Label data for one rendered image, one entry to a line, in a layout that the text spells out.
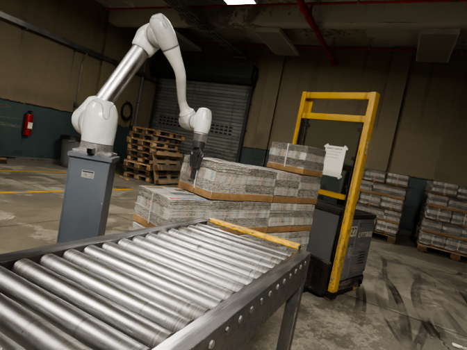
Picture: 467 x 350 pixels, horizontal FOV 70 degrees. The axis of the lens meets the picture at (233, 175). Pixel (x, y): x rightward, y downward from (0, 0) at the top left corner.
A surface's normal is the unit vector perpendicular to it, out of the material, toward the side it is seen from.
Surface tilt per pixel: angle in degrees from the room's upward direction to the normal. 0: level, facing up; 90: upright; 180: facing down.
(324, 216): 90
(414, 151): 90
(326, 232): 90
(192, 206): 90
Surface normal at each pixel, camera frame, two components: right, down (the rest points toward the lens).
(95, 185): 0.16, 0.10
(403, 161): -0.44, -0.02
